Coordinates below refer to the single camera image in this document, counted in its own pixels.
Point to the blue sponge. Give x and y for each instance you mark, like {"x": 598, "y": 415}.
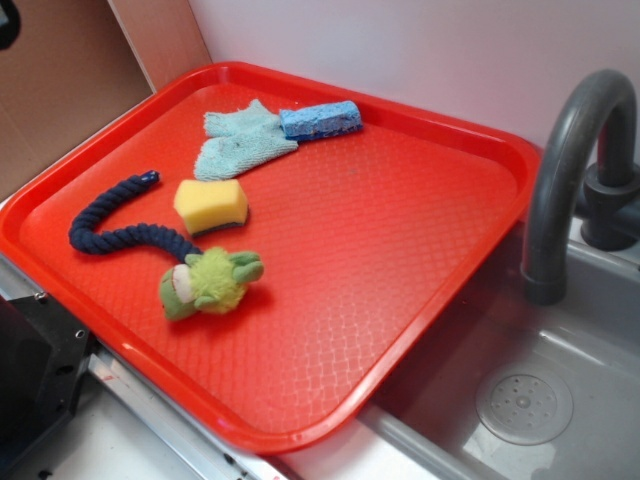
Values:
{"x": 321, "y": 121}

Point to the light teal cloth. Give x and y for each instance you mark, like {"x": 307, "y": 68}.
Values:
{"x": 240, "y": 141}

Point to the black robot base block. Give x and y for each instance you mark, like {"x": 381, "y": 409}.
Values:
{"x": 45, "y": 351}

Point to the yellow sponge with dark base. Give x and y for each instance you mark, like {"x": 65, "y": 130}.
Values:
{"x": 205, "y": 206}

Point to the red plastic tray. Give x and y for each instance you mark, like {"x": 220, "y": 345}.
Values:
{"x": 365, "y": 238}

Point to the grey plastic sink basin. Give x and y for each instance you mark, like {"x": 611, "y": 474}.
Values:
{"x": 590, "y": 340}

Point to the round sink drain strainer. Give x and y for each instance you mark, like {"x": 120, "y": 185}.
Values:
{"x": 524, "y": 408}

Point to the grey plastic faucet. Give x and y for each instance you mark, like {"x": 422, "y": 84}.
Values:
{"x": 588, "y": 171}

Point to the brown cardboard panel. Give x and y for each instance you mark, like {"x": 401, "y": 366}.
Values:
{"x": 72, "y": 67}

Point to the black object at top left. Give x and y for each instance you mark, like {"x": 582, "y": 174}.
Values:
{"x": 10, "y": 24}

